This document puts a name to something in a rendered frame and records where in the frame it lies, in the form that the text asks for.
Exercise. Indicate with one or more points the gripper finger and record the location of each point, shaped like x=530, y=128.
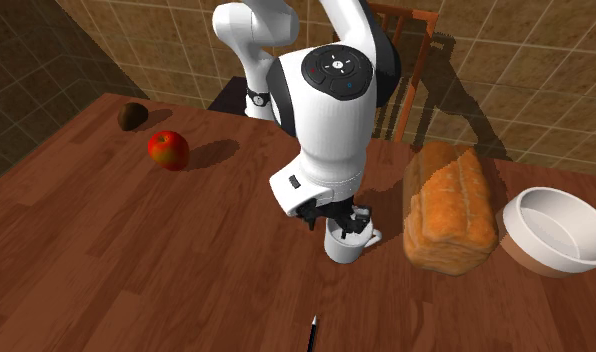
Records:
x=355, y=223
x=310, y=224

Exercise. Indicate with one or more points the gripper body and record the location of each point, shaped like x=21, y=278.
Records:
x=330, y=209

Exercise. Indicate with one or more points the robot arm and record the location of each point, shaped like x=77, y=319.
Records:
x=327, y=131

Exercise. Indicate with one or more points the white mug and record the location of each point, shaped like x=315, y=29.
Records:
x=348, y=246

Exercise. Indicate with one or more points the loaf of bread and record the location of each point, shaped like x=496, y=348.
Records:
x=449, y=209

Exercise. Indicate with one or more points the black pen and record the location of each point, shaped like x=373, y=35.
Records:
x=311, y=335

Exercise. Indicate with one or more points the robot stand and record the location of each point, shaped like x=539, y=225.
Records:
x=230, y=96

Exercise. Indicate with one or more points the red apple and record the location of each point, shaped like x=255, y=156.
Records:
x=168, y=150

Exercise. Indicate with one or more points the orange wooden chair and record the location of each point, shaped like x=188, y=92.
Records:
x=415, y=58

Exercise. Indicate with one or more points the white and brown bowl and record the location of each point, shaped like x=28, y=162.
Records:
x=554, y=234

